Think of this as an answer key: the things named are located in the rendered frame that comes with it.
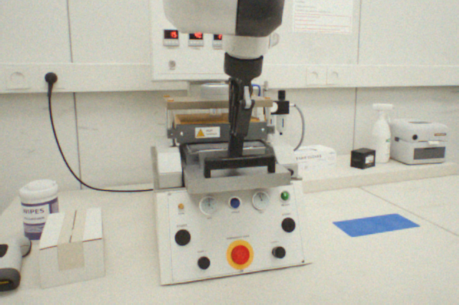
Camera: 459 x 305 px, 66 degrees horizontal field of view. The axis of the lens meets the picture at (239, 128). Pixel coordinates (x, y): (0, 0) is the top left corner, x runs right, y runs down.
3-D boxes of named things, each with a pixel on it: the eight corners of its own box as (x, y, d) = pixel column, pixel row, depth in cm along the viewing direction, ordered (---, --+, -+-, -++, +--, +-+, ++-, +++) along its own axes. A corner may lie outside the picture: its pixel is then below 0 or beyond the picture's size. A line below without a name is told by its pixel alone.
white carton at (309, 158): (272, 166, 147) (272, 148, 145) (318, 161, 155) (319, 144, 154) (286, 174, 135) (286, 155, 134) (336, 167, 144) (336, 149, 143)
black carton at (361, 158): (349, 166, 146) (350, 150, 145) (362, 163, 151) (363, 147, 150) (362, 169, 141) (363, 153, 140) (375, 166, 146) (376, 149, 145)
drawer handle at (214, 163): (203, 176, 73) (203, 156, 72) (272, 170, 77) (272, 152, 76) (205, 178, 71) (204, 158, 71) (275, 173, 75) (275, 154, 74)
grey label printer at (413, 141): (374, 153, 169) (376, 118, 167) (410, 151, 174) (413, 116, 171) (409, 166, 146) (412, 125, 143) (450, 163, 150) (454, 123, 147)
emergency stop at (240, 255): (231, 265, 77) (229, 245, 78) (249, 263, 78) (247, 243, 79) (232, 265, 75) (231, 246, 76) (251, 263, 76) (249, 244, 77)
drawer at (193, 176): (175, 161, 99) (174, 134, 98) (251, 157, 105) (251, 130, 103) (188, 198, 71) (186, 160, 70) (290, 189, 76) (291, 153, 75)
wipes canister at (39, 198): (28, 232, 96) (23, 179, 94) (64, 228, 99) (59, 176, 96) (20, 247, 88) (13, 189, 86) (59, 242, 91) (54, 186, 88)
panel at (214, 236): (171, 283, 72) (165, 191, 77) (305, 263, 80) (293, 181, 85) (171, 285, 71) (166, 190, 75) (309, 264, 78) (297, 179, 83)
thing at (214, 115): (175, 128, 104) (174, 95, 102) (247, 124, 109) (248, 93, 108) (181, 138, 87) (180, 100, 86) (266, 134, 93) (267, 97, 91)
